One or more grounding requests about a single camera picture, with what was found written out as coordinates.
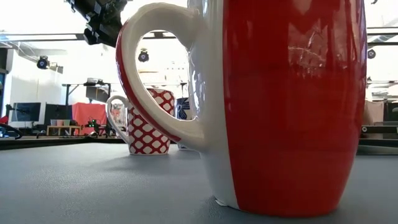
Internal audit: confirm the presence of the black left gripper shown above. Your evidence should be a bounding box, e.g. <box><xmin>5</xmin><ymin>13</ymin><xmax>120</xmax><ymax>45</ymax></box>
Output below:
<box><xmin>83</xmin><ymin>15</ymin><xmax>124</xmax><ymax>48</ymax></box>

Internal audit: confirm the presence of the blue floral white mug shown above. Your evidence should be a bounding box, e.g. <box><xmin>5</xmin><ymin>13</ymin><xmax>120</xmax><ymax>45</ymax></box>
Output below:
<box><xmin>175</xmin><ymin>96</ymin><xmax>194</xmax><ymax>152</ymax></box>

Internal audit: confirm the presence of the red white lattice mug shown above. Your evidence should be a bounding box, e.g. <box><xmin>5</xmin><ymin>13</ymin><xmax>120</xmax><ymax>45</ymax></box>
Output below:
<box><xmin>105</xmin><ymin>88</ymin><xmax>176</xmax><ymax>156</ymax></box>

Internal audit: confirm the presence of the red mug with white handle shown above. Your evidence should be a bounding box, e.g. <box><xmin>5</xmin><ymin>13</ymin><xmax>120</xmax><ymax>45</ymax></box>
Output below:
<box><xmin>115</xmin><ymin>0</ymin><xmax>368</xmax><ymax>218</ymax></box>

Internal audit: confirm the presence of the black background table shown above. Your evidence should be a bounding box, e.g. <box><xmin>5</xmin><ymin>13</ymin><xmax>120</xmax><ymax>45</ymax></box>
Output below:
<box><xmin>61</xmin><ymin>77</ymin><xmax>112</xmax><ymax>107</ymax></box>

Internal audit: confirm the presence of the red cloth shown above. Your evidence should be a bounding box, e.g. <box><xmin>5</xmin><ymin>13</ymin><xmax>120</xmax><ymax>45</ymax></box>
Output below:
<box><xmin>72</xmin><ymin>102</ymin><xmax>108</xmax><ymax>136</ymax></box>

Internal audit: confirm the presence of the dark computer monitor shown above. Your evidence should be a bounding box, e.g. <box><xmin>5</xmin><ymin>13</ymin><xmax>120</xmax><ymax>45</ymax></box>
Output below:
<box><xmin>44</xmin><ymin>103</ymin><xmax>73</xmax><ymax>126</ymax></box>
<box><xmin>11</xmin><ymin>101</ymin><xmax>42</xmax><ymax>123</ymax></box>

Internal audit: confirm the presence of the background robot with green light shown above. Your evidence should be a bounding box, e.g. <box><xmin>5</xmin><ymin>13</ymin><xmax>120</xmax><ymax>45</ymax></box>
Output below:
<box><xmin>84</xmin><ymin>117</ymin><xmax>108</xmax><ymax>138</ymax></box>

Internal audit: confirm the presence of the small wooden bench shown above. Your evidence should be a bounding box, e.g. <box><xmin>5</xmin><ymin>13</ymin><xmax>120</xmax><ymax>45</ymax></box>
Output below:
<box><xmin>46</xmin><ymin>119</ymin><xmax>83</xmax><ymax>136</ymax></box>

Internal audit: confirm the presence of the grey table mat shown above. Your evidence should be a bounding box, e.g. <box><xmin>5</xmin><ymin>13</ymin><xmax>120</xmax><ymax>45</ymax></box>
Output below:
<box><xmin>0</xmin><ymin>142</ymin><xmax>398</xmax><ymax>224</ymax></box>

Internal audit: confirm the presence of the black aluminium table frame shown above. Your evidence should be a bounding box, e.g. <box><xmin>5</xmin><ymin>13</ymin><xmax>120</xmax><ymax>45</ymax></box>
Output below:
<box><xmin>0</xmin><ymin>124</ymin><xmax>398</xmax><ymax>156</ymax></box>

